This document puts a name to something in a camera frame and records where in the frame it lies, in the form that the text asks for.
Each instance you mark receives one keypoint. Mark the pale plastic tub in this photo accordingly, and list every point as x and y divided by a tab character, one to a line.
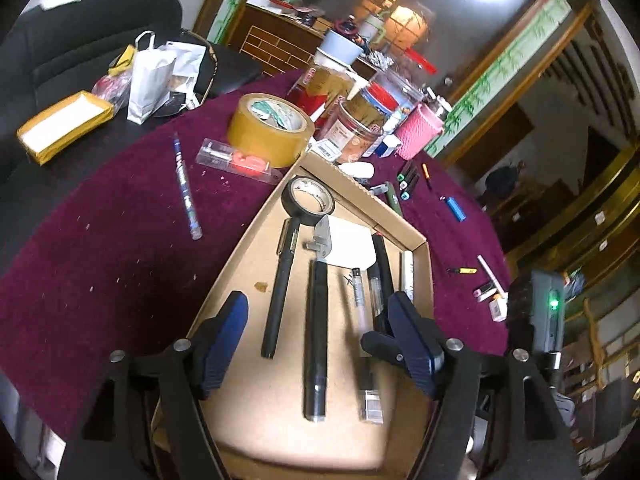
340	50

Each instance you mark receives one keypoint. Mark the small pink white tube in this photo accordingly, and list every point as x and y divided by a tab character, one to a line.
482	292

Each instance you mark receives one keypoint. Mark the long white stylus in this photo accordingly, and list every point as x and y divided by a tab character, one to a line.
486	269

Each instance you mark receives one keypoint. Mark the black tape roll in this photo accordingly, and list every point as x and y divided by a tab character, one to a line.
290	205

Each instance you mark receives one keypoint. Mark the brown packing tape roll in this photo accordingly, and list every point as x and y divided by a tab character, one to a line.
250	140

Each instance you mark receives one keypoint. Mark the white paper bag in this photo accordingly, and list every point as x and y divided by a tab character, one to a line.
147	85

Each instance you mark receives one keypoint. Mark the white tumbler cup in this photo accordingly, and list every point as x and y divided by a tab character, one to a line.
372	29

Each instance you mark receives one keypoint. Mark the small blue white box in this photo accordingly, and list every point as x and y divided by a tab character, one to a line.
390	147

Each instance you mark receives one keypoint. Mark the shallow cardboard box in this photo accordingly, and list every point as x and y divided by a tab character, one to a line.
240	270

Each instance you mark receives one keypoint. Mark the blue patterned pen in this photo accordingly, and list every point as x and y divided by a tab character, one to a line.
186	190

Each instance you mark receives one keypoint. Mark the wooden counter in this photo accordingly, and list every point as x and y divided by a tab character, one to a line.
270	40

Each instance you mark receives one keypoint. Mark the clear packet with red item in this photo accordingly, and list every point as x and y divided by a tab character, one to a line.
240	162

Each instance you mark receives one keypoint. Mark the blue lighter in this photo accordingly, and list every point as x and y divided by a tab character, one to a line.
455	208

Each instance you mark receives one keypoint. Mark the black marker with green cap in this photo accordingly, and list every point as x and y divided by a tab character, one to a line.
407	187

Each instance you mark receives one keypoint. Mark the green lighter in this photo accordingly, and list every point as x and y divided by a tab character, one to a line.
395	202

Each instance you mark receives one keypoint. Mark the clear jar with red lid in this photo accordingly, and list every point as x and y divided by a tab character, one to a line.
385	97

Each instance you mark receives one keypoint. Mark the yellow black pen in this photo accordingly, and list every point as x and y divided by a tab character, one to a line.
465	270

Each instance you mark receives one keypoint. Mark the clear gel pen black clip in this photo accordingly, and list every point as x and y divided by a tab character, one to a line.
361	310

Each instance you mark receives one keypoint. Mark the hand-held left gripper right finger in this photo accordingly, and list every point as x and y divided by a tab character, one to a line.
407	340

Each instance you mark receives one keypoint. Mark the white pouch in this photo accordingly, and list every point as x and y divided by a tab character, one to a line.
187	65

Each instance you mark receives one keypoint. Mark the grey pen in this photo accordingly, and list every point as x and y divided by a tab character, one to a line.
280	300

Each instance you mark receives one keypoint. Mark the black marker with white print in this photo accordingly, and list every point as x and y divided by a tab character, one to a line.
316	340

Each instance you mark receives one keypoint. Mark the red brown carton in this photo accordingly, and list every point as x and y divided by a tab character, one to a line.
320	90

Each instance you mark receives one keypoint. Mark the white plug charger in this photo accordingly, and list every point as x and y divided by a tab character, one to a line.
350	245

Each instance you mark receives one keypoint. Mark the silver marker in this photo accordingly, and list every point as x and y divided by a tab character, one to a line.
380	189

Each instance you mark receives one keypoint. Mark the bamboo painted panel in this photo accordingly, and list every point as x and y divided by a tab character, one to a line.
230	10
500	65

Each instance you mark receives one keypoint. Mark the black gel pen clear tip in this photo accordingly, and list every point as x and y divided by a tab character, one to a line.
382	270

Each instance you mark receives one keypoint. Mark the yellow flat box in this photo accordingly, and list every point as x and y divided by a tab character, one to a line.
60	127

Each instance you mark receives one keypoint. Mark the white folding plug adapter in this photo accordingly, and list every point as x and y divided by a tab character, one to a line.
496	308

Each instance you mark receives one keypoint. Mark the black sofa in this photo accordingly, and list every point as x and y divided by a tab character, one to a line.
75	50

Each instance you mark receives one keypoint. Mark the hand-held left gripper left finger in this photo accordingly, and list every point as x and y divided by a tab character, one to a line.
225	340

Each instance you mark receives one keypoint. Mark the bottle in pink knit sleeve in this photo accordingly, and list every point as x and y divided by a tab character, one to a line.
417	132

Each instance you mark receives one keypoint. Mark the toothpick jar with red lid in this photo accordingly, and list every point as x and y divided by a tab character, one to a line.
352	135

